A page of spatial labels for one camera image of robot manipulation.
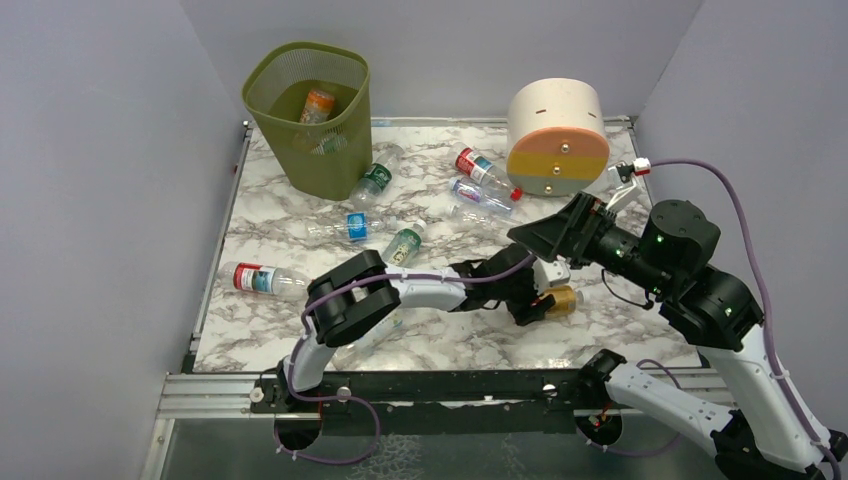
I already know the green plastic waste bin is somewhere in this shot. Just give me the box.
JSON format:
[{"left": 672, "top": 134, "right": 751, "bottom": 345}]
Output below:
[{"left": 241, "top": 42, "right": 372, "bottom": 201}]

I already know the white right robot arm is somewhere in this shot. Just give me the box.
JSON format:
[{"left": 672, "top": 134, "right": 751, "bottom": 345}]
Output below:
[{"left": 508, "top": 193, "right": 847, "bottom": 479}]

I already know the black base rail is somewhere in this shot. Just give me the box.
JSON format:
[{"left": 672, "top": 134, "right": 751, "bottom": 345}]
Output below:
[{"left": 249, "top": 368, "right": 623, "bottom": 445}]

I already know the clear bottle dark green label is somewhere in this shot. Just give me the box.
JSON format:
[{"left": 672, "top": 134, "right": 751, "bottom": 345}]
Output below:
[{"left": 349, "top": 144, "right": 404, "bottom": 211}]

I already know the orange plastic bottle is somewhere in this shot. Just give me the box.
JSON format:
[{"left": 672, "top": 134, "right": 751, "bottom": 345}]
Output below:
[{"left": 299, "top": 88, "right": 336, "bottom": 125}]

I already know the clear bottle blue purple label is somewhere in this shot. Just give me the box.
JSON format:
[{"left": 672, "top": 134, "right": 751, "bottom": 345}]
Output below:
[{"left": 448, "top": 177, "right": 515, "bottom": 217}]

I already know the cream cylinder with coloured face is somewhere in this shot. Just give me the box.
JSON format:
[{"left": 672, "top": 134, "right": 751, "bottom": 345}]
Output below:
[{"left": 506, "top": 78, "right": 610, "bottom": 197}]

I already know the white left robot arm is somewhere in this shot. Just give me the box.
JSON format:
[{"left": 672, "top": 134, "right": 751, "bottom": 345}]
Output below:
[{"left": 277, "top": 244, "right": 570, "bottom": 399}]

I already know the green tea bottle white cap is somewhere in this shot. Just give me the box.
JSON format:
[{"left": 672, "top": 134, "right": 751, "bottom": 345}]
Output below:
[{"left": 381, "top": 219, "right": 427, "bottom": 267}]

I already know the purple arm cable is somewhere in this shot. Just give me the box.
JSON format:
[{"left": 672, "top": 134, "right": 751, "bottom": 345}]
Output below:
[
  {"left": 576, "top": 157, "right": 843, "bottom": 480},
  {"left": 272, "top": 254, "right": 537, "bottom": 466}
]

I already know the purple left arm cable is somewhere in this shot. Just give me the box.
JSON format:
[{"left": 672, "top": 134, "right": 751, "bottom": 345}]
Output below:
[{"left": 272, "top": 254, "right": 537, "bottom": 466}]

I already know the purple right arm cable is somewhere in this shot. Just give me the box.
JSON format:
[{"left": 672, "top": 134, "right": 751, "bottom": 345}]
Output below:
[{"left": 576, "top": 157, "right": 843, "bottom": 480}]

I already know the clear bottle light blue label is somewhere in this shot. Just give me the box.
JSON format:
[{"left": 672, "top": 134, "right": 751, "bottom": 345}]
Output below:
[{"left": 331, "top": 313, "right": 404, "bottom": 370}]

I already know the clear bottle blue band label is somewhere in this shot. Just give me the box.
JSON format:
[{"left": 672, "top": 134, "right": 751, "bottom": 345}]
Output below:
[{"left": 306, "top": 212, "right": 398, "bottom": 243}]

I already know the red gold label bottle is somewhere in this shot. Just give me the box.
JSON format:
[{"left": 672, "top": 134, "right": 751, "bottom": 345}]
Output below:
[{"left": 544, "top": 285, "right": 586, "bottom": 320}]

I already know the clear bottle blue green label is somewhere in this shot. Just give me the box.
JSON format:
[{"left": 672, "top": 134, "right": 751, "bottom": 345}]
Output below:
[{"left": 292, "top": 129, "right": 348, "bottom": 156}]

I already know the clear bottle red blue label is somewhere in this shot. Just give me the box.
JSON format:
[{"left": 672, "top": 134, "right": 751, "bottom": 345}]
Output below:
[{"left": 217, "top": 261, "right": 310, "bottom": 301}]

